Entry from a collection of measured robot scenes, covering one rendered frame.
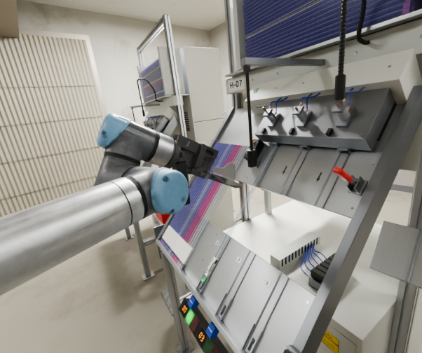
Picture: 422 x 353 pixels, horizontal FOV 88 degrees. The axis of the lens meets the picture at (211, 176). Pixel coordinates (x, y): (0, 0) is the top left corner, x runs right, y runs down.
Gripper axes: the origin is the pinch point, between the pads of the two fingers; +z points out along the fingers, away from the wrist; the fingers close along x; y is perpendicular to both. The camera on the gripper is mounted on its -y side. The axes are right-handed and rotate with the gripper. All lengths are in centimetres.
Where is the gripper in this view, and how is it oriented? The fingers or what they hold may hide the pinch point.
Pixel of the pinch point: (226, 183)
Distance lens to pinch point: 64.6
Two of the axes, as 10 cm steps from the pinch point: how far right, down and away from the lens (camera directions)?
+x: -5.2, -1.9, 8.3
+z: 7.8, 2.8, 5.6
